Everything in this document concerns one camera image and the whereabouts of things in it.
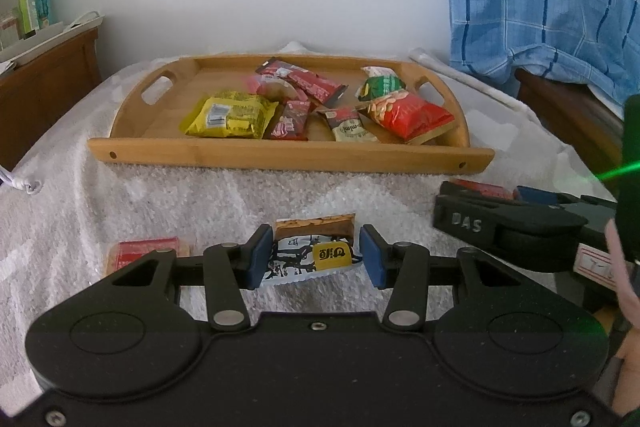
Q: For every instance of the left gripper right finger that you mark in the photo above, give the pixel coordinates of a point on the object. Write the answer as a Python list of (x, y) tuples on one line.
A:
[(402, 267)]

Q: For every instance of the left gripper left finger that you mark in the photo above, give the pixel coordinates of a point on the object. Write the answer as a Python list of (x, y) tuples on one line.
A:
[(229, 268)]

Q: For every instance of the pink white small packet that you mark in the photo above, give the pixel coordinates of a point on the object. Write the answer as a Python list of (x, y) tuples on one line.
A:
[(273, 88)]

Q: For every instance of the green wasabi peas packet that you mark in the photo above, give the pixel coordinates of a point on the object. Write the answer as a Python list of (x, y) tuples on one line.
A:
[(378, 86)]

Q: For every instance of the red cake bar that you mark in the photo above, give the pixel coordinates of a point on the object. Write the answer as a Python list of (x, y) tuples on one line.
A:
[(124, 253)]

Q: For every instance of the long red stick packet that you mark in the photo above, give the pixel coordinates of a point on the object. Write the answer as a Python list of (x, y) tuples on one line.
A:
[(324, 90)]

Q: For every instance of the right hand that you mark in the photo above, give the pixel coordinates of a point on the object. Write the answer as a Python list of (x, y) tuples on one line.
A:
[(626, 394)]

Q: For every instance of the red beige nescafe sachet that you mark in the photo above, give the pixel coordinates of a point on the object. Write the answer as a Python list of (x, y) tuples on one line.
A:
[(346, 126)]

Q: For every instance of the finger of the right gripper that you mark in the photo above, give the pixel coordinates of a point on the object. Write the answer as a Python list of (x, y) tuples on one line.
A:
[(503, 226), (560, 199)]

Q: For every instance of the dark wooden chair frame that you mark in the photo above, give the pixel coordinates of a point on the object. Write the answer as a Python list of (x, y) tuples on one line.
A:
[(573, 114)]

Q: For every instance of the small dark red candy packet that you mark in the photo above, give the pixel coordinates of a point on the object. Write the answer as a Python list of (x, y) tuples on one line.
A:
[(291, 125)]

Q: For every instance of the red orange peanut packet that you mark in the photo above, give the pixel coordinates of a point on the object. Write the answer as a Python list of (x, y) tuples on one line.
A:
[(409, 117)]

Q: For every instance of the wooden side cabinet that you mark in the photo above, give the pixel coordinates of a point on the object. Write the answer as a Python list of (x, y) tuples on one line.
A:
[(35, 96)]

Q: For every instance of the wooden serving tray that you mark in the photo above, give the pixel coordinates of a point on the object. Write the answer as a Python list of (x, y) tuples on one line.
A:
[(146, 127)]

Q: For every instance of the white grey fuzzy blanket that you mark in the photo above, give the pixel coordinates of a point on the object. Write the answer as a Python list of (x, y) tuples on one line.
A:
[(54, 243)]

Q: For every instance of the yellow snack packet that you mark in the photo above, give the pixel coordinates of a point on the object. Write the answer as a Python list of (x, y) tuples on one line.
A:
[(229, 114)]

